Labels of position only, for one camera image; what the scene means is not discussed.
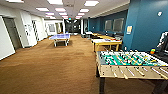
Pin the yellow white air hockey table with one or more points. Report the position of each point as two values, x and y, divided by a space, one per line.
105 41

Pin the blue ping pong table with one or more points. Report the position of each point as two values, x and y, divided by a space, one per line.
60 36

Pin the interior glass window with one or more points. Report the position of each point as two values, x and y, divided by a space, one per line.
118 25
108 25

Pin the square ceiling light panel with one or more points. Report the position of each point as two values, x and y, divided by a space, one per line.
42 9
54 2
60 9
91 3
82 10

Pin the green foosball table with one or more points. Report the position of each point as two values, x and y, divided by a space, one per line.
130 63

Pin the black monitor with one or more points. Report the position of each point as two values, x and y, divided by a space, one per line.
163 41

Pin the yellow framed wall sign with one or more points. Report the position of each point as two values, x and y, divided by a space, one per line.
129 30

